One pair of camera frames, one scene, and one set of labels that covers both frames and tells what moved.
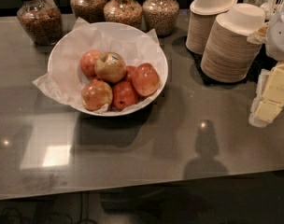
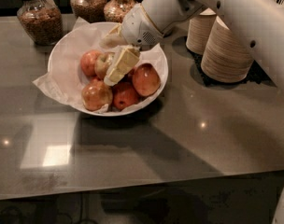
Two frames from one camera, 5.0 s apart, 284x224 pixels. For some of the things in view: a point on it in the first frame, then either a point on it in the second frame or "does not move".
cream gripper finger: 260,35 to 114,39
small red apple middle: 130,73 does not move
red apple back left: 88,61 does not move
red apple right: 146,79 does not move
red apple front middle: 124,95 does not move
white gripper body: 280,42 to 136,28
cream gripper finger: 274,91 to 124,60
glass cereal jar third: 121,8 does not move
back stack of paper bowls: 211,2 does not move
